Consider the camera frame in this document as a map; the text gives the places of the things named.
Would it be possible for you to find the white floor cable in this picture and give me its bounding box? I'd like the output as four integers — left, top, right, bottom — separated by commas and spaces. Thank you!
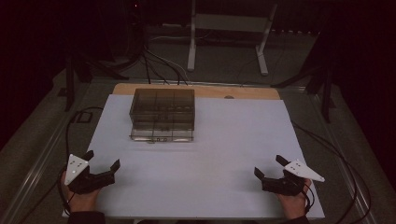
148, 35, 191, 82

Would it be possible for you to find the metal floor rail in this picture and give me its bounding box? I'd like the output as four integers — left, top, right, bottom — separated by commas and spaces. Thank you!
0, 81, 104, 224
306, 88, 375, 224

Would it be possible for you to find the person's right hand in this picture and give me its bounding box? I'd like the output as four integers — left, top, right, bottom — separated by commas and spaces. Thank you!
276, 177, 313, 220

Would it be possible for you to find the black floor cable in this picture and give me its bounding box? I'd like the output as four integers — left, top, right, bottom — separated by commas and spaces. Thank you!
141, 46, 190, 86

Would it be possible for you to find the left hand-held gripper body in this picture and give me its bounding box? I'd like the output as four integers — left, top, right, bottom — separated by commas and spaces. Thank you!
64, 153, 116, 196

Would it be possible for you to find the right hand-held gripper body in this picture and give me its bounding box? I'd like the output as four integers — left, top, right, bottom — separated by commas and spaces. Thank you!
262, 159, 326, 197

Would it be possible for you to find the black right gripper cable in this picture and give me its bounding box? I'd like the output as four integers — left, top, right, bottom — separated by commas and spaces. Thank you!
291, 120, 373, 224

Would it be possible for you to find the white table board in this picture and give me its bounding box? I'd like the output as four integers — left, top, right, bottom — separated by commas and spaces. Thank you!
62, 93, 326, 220

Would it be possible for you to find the white metal stand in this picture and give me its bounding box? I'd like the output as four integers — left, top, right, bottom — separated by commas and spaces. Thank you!
187, 0, 278, 77

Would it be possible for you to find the transparent plastic drawer box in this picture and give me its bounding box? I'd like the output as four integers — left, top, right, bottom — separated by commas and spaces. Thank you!
128, 88, 196, 144

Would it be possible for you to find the person's left hand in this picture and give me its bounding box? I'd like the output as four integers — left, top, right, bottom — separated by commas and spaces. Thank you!
60, 171, 102, 215

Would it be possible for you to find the black square floor plate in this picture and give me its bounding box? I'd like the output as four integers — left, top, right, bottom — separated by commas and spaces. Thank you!
76, 110, 93, 124

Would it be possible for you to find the black tripod stand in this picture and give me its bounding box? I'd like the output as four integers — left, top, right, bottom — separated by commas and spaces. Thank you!
270, 60, 339, 124
63, 50, 131, 113

